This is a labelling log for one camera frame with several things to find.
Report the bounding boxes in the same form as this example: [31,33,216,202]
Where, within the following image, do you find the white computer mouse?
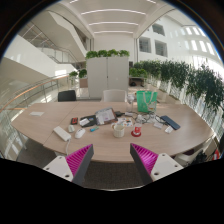
[74,128,86,140]

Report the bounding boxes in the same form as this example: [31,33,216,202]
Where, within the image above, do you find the green plants atop cabinet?
[85,49,131,60]

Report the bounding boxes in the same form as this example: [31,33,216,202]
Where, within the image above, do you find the white power strip cable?
[64,139,72,156]

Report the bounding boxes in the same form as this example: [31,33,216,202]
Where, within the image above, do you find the black chair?
[57,89,77,103]

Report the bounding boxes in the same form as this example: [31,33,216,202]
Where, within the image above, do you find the potted green plants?
[68,68,88,88]

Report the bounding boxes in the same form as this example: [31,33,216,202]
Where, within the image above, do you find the white paper sheet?
[29,110,45,117]

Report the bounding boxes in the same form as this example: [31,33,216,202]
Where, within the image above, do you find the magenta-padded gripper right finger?
[129,142,185,186]

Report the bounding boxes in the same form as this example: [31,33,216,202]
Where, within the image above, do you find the white shell chair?
[173,139,214,168]

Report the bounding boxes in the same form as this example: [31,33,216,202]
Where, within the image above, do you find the white gold-grid mug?
[111,122,126,139]

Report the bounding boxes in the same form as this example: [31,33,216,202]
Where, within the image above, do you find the ceiling light strips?
[80,8,147,35]

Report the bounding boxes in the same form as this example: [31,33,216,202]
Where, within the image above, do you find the clear lidded drink bottle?
[125,93,136,114]

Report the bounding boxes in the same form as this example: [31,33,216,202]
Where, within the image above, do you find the green hedge plant row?
[129,59,224,121]

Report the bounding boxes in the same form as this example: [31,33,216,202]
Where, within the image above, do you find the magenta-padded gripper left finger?
[43,143,95,187]

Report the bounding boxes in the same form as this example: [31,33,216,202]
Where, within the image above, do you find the clear red-labelled water bottle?
[133,122,143,136]

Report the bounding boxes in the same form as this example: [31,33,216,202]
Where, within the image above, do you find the white cabinet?
[86,55,130,99]

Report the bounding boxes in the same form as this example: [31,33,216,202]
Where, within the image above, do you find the black flat case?
[79,114,98,128]

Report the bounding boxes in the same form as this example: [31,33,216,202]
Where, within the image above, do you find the colourful sticker sheet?
[116,117,134,128]

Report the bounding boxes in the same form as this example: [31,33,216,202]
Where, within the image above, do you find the green tote bag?
[135,90,158,114]

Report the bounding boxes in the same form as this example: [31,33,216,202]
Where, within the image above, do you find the dark blue flat case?
[159,114,182,131]

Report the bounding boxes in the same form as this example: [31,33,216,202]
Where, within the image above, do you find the black tangled cables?
[133,111,161,124]

